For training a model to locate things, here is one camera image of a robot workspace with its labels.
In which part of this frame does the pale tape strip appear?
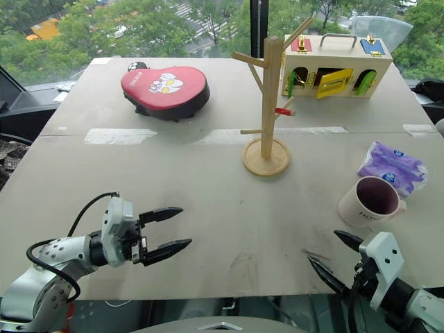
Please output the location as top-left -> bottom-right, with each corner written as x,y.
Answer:
402,123 -> 437,137
83,128 -> 158,146

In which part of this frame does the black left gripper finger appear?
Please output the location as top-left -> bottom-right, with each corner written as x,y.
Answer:
138,206 -> 184,225
140,238 -> 193,268

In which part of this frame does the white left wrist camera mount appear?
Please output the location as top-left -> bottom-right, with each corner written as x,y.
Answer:
101,196 -> 135,267

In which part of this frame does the black window post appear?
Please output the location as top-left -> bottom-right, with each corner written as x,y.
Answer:
249,0 -> 268,59

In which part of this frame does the red heart-shaped pad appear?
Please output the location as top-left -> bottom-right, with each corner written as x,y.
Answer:
120,66 -> 211,123

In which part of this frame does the black bag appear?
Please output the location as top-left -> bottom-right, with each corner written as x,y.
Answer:
411,78 -> 444,105

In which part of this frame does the white mug purple inside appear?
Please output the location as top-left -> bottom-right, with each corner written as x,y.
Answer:
338,176 -> 408,229

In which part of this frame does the purple tissue pack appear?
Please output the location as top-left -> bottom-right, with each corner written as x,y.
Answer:
357,140 -> 429,198

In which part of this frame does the clear plastic sheet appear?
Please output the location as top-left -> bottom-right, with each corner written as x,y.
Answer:
349,15 -> 416,53

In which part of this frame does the wooden mug tree stand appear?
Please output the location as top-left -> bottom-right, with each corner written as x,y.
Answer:
231,16 -> 314,177

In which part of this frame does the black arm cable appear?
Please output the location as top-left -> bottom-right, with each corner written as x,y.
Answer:
348,273 -> 364,333
26,191 -> 121,300

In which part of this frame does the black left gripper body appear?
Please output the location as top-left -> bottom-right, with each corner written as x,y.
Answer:
118,219 -> 149,266

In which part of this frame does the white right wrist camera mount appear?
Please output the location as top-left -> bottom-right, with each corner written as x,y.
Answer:
358,231 -> 405,311

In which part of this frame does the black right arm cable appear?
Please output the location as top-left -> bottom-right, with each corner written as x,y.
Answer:
348,273 -> 364,333

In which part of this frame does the dark mesh object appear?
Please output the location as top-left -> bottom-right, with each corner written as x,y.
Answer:
0,133 -> 33,191

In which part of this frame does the wooden lock box toy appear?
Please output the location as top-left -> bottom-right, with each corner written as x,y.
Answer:
280,33 -> 394,101

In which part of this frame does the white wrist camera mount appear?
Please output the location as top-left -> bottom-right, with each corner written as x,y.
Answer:
358,231 -> 405,311
101,196 -> 135,267

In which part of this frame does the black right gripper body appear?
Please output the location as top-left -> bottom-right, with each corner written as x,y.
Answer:
351,259 -> 380,300

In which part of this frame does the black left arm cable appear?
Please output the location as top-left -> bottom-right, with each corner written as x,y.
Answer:
26,191 -> 121,300

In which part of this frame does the grey rounded robot body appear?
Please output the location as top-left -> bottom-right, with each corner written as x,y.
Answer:
130,316 -> 296,333

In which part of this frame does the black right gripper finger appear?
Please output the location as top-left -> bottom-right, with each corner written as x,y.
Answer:
333,230 -> 365,252
306,255 -> 348,296

